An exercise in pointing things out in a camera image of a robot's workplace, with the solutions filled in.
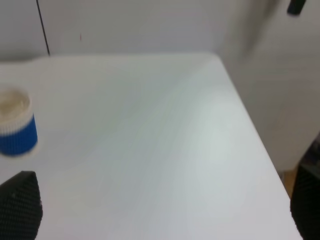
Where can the blue sleeved glass cup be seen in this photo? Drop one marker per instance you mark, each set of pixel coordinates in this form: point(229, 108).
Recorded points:
point(18, 131)

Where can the dark object beside table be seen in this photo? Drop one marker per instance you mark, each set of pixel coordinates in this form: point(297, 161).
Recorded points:
point(311, 158)

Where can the black object on wall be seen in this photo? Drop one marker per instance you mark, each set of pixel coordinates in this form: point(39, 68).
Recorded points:
point(295, 7)

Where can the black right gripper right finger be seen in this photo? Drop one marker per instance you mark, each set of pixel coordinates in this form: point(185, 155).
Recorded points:
point(305, 204)

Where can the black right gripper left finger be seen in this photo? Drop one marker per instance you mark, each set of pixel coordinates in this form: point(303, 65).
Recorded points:
point(21, 209)

